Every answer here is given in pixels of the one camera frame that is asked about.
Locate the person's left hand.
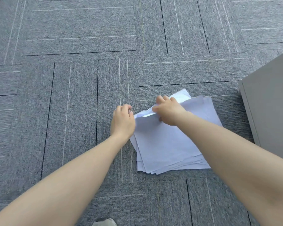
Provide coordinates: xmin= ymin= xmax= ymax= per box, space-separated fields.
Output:
xmin=110 ymin=104 xmax=136 ymax=140

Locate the stack of white papers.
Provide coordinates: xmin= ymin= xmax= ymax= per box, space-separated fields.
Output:
xmin=129 ymin=89 xmax=223 ymax=175

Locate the gray metal cabinet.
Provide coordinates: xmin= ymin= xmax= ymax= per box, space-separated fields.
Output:
xmin=238 ymin=46 xmax=283 ymax=163

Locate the gray shoe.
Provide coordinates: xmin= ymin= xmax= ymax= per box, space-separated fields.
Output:
xmin=92 ymin=218 xmax=118 ymax=226

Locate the person's right forearm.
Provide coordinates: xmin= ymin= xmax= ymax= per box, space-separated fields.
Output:
xmin=172 ymin=111 xmax=283 ymax=226

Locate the person's right hand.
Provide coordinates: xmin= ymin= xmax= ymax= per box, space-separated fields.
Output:
xmin=153 ymin=95 xmax=188 ymax=126

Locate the person's left forearm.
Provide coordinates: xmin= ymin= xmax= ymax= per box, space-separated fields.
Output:
xmin=0 ymin=134 xmax=132 ymax=226

